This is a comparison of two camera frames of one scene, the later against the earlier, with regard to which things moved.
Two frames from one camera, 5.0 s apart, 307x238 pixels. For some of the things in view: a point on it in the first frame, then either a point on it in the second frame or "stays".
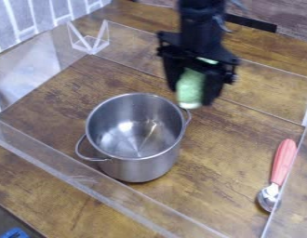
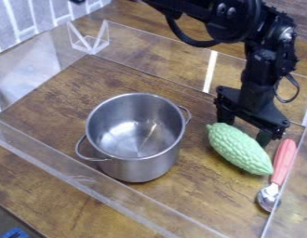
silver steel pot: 133,137 stays
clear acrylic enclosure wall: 100,158 stays
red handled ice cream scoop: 269,197 stays
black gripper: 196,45 -> 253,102
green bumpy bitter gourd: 189,87 -> 239,149
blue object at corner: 15,232 stays
